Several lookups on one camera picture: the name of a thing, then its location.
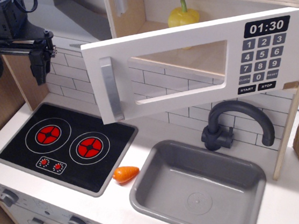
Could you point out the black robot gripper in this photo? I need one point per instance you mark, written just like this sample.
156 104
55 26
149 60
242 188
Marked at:
14 26

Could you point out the grey toy sink basin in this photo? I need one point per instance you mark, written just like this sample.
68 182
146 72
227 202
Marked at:
184 184

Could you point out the dark grey toy faucet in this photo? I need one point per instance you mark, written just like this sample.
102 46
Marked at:
229 116

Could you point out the grey range hood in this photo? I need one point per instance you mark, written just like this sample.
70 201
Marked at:
72 24

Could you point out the grey oven knob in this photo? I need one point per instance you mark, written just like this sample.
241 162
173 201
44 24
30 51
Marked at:
8 197

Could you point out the black toy stovetop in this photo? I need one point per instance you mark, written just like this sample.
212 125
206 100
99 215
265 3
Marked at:
73 149

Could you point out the white toy microwave door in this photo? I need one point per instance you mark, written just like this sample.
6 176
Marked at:
206 62

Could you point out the orange toy carrot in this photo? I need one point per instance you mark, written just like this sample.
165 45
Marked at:
125 174

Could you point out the yellow toy bell pepper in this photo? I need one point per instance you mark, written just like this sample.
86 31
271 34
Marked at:
182 16

